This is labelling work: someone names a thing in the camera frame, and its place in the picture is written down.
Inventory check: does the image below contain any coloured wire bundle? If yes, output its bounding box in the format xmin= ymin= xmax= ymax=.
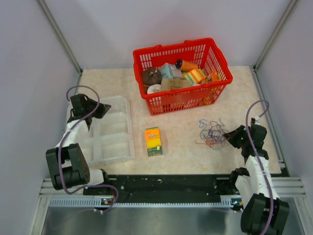
xmin=194 ymin=117 xmax=232 ymax=150

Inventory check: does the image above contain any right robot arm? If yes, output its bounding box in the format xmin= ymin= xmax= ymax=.
xmin=224 ymin=124 xmax=290 ymax=235

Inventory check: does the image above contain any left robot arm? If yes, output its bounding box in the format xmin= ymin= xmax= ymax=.
xmin=45 ymin=94 xmax=112 ymax=195

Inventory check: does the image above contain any clear plastic compartment tray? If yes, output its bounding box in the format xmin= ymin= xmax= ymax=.
xmin=62 ymin=95 xmax=135 ymax=166

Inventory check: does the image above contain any white tape roll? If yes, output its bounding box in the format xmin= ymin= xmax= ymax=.
xmin=147 ymin=84 xmax=161 ymax=94

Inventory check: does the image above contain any brown round object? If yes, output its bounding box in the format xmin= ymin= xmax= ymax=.
xmin=142 ymin=68 xmax=162 ymax=86

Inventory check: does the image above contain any orange yellow sponge pack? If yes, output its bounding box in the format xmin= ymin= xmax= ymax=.
xmin=145 ymin=127 xmax=163 ymax=157

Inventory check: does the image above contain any orange small packet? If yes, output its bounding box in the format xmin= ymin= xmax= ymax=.
xmin=206 ymin=72 xmax=222 ymax=83

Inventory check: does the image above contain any brown cardboard box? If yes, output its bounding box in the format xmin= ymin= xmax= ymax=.
xmin=161 ymin=78 xmax=192 ymax=91

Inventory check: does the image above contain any teal white box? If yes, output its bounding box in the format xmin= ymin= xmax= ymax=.
xmin=159 ymin=63 xmax=183 ymax=79

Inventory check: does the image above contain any yellow green striped sponge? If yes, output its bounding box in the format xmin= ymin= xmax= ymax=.
xmin=184 ymin=69 xmax=207 ymax=84

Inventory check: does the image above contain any orange bottle dark cap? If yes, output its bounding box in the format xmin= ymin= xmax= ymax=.
xmin=175 ymin=59 xmax=199 ymax=71

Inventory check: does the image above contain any red plastic basket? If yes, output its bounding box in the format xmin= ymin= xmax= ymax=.
xmin=133 ymin=38 xmax=233 ymax=115

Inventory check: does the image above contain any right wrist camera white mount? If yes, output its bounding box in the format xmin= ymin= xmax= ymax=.
xmin=250 ymin=116 xmax=261 ymax=125

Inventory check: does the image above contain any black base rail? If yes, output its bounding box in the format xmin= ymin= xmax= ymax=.
xmin=83 ymin=173 xmax=245 ymax=204

